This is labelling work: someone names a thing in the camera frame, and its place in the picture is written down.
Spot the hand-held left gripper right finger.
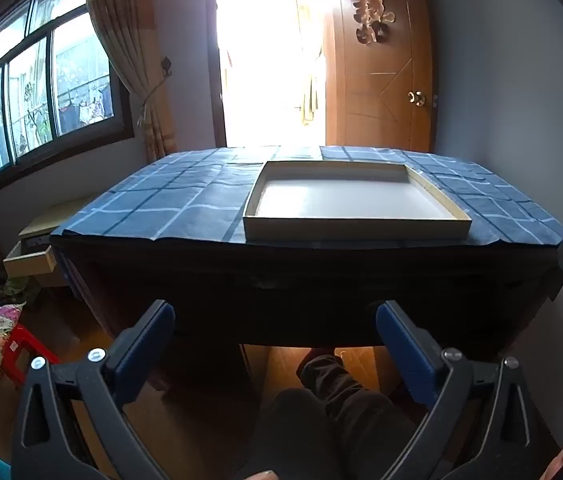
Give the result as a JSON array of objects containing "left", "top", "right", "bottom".
[{"left": 375, "top": 300, "right": 562, "bottom": 480}]

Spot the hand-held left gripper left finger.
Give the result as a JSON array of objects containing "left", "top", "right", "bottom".
[{"left": 12, "top": 300, "right": 177, "bottom": 480}]

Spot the shallow white tray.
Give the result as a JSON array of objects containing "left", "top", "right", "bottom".
[{"left": 242, "top": 160, "right": 472, "bottom": 242}]

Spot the person's leg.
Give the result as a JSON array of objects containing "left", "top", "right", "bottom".
[{"left": 242, "top": 347, "right": 432, "bottom": 480}]

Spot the red plastic stool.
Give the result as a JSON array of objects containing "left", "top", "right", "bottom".
[{"left": 0, "top": 325, "right": 62, "bottom": 391}]

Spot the blue plaid tablecloth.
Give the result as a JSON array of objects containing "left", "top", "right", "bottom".
[{"left": 50, "top": 145, "right": 563, "bottom": 248}]

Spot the light wooden cabinet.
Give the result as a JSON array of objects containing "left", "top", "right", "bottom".
[{"left": 4, "top": 195, "right": 95, "bottom": 281}]

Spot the orange wooden door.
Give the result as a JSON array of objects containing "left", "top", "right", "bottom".
[{"left": 324, "top": 0, "right": 435, "bottom": 153}]

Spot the hanging yellow cloth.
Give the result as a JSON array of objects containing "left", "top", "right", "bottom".
[{"left": 299, "top": 45, "right": 325, "bottom": 126}]

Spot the dark framed window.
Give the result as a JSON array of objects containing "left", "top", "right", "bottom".
[{"left": 0, "top": 0, "right": 135, "bottom": 196}]

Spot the beige patterned curtain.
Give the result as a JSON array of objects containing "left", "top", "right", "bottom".
[{"left": 80, "top": 0, "right": 172, "bottom": 163}]

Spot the golden door decoration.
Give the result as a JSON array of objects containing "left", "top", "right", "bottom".
[{"left": 353, "top": 0, "right": 393, "bottom": 45}]

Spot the curtain tieback cord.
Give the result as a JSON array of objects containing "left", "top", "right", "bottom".
[{"left": 136, "top": 72, "right": 170, "bottom": 128}]

